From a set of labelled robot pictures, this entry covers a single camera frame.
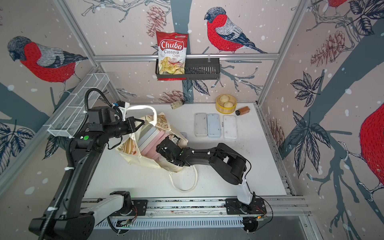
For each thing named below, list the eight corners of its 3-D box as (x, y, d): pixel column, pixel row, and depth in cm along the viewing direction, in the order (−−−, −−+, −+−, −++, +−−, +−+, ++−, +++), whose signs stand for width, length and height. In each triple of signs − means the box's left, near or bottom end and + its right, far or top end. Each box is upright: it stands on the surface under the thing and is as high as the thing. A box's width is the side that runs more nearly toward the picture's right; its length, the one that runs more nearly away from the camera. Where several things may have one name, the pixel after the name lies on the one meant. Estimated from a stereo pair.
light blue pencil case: (207, 137, 102) (208, 135, 100) (206, 115, 115) (206, 113, 113) (221, 137, 102) (221, 135, 100) (218, 115, 115) (218, 113, 113)
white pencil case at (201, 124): (194, 136, 103) (194, 134, 101) (194, 115, 116) (194, 112, 114) (207, 136, 103) (208, 134, 101) (206, 115, 116) (206, 112, 114)
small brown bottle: (238, 117, 115) (239, 114, 112) (234, 113, 117) (235, 110, 114) (249, 112, 118) (250, 109, 115) (245, 108, 121) (247, 105, 118)
